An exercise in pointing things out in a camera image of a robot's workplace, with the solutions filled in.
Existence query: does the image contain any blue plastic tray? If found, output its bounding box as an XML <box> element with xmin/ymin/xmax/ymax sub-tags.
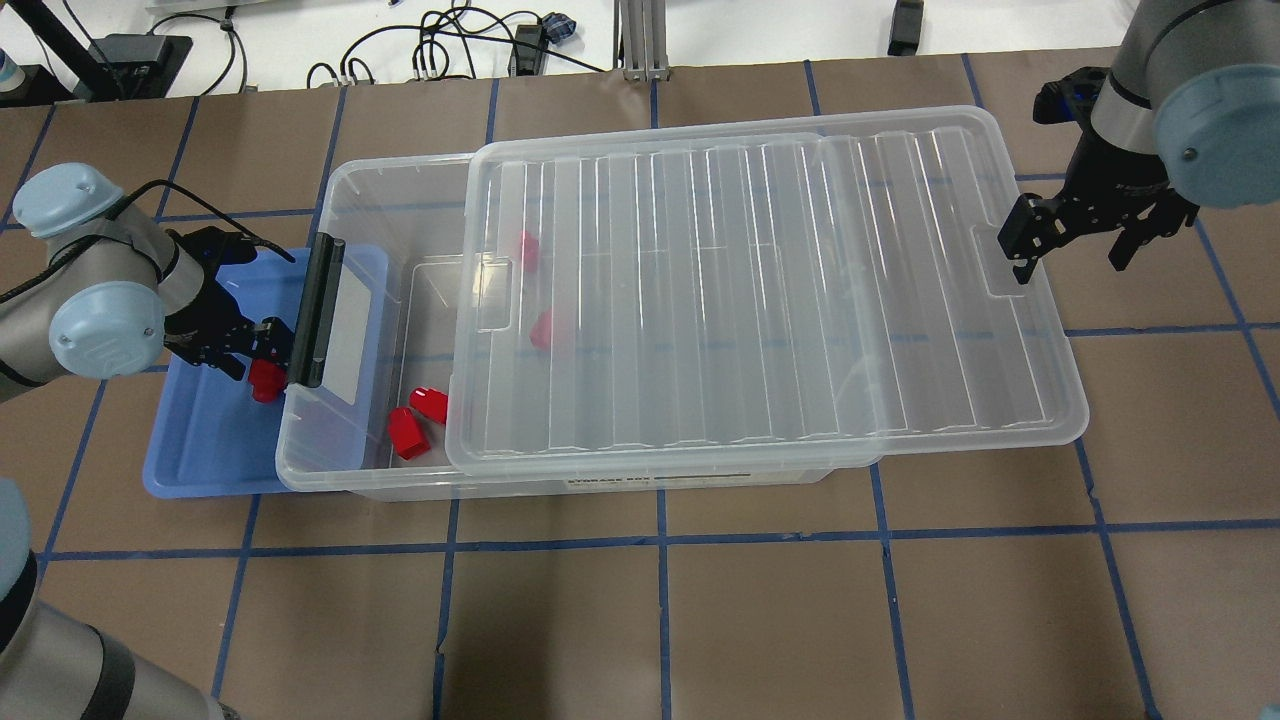
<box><xmin>142</xmin><ymin>243</ymin><xmax>389</xmax><ymax>498</ymax></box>

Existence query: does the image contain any black box latch handle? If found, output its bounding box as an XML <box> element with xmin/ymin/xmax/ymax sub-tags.
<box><xmin>287</xmin><ymin>232</ymin><xmax>346</xmax><ymax>388</ymax></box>

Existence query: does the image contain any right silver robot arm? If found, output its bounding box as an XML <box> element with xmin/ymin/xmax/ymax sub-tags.
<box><xmin>997</xmin><ymin>1</ymin><xmax>1279</xmax><ymax>284</ymax></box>

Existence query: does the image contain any red block in box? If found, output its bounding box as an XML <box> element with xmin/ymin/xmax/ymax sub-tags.
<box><xmin>387</xmin><ymin>406</ymin><xmax>433</xmax><ymax>461</ymax></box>
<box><xmin>518</xmin><ymin>231</ymin><xmax>540</xmax><ymax>274</ymax></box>
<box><xmin>408</xmin><ymin>387</ymin><xmax>449</xmax><ymax>427</ymax></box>
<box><xmin>529</xmin><ymin>307</ymin><xmax>556</xmax><ymax>352</ymax></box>

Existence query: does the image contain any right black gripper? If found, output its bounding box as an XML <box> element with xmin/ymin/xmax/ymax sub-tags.
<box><xmin>997</xmin><ymin>68</ymin><xmax>1201</xmax><ymax>284</ymax></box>

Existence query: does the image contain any red block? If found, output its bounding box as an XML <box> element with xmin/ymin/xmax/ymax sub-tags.
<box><xmin>408</xmin><ymin>387</ymin><xmax>449</xmax><ymax>427</ymax></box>
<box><xmin>529</xmin><ymin>307</ymin><xmax>556</xmax><ymax>352</ymax></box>
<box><xmin>518</xmin><ymin>231</ymin><xmax>540</xmax><ymax>274</ymax></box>
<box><xmin>248</xmin><ymin>357</ymin><xmax>288</xmax><ymax>404</ymax></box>
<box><xmin>387</xmin><ymin>406</ymin><xmax>433</xmax><ymax>461</ymax></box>

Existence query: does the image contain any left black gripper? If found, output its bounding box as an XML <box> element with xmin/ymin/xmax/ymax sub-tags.
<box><xmin>165</xmin><ymin>225</ymin><xmax>294</xmax><ymax>383</ymax></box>

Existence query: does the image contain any aluminium frame post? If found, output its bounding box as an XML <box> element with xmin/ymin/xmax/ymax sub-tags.
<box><xmin>614</xmin><ymin>1</ymin><xmax>671</xmax><ymax>82</ymax></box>

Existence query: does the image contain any clear plastic storage box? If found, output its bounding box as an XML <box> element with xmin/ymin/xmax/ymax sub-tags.
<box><xmin>273</xmin><ymin>152</ymin><xmax>829</xmax><ymax>502</ymax></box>

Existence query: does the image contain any clear plastic box lid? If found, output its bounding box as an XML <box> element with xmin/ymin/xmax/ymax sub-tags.
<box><xmin>445</xmin><ymin>105</ymin><xmax>1089</xmax><ymax>479</ymax></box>

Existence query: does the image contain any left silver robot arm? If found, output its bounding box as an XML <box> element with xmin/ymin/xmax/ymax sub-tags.
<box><xmin>1</xmin><ymin>163</ymin><xmax>294</xmax><ymax>402</ymax></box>

